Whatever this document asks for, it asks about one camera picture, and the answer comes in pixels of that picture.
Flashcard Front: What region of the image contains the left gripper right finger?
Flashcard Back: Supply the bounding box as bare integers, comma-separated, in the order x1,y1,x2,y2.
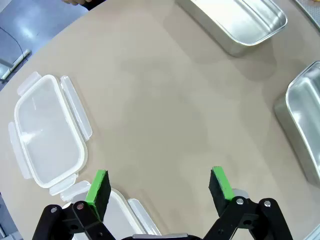
203,166,293,240

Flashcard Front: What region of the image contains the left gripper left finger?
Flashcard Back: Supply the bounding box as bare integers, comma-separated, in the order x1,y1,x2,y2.
32,169,118,240

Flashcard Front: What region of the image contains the steel container with bread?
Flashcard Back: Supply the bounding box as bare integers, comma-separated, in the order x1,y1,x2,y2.
273,61,320,187

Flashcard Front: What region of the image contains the white translucent container lid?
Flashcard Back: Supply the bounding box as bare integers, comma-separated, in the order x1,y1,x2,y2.
7,71,93,196
59,180,162,237

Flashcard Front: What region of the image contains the empty steel container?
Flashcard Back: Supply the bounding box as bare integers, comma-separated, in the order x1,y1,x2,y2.
174,0,288,58

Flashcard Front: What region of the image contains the person's right hand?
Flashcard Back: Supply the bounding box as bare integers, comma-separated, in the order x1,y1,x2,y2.
61,0,87,6

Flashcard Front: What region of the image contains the white table foot bar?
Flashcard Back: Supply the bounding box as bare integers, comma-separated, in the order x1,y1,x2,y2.
0,48,32,81

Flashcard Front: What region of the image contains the perforated metal baking tray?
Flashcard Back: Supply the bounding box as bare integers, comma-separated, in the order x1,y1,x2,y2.
293,0,320,25

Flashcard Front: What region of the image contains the black floor cable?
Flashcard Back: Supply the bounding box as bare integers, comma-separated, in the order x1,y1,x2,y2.
0,26,27,60

